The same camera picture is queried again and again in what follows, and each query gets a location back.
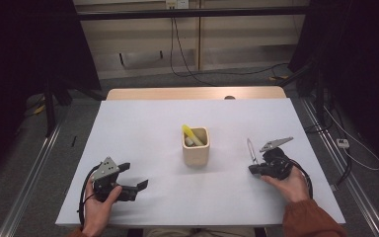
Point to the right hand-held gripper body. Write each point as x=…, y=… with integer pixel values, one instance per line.
x=278, y=163

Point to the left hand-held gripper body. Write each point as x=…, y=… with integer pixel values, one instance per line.
x=107, y=171

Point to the clear pen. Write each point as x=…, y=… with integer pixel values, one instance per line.
x=251, y=149

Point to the beige square pen cup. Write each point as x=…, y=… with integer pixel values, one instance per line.
x=195, y=156

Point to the white and green glue stick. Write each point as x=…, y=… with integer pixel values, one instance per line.
x=189, y=142

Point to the yellow highlighter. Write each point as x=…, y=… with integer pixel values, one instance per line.
x=190, y=133

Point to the person's right hand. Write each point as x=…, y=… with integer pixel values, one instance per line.
x=292, y=187

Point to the person's left hand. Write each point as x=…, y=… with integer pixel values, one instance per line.
x=97, y=214

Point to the white table mat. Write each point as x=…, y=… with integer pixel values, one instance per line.
x=144, y=125

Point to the white power strip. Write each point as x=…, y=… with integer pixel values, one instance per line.
x=342, y=143

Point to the black metal stand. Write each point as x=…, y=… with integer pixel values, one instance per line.
x=49, y=112

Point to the yellow floor tape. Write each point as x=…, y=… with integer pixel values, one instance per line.
x=39, y=109
x=278, y=78

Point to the black curtain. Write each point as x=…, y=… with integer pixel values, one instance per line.
x=19, y=65
x=358, y=49

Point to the black horizontal bar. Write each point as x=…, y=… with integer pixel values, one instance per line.
x=190, y=13

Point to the aluminium floor rail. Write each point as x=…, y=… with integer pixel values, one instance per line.
x=29, y=184
x=348, y=177

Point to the white wall socket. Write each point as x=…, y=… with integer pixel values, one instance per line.
x=177, y=4

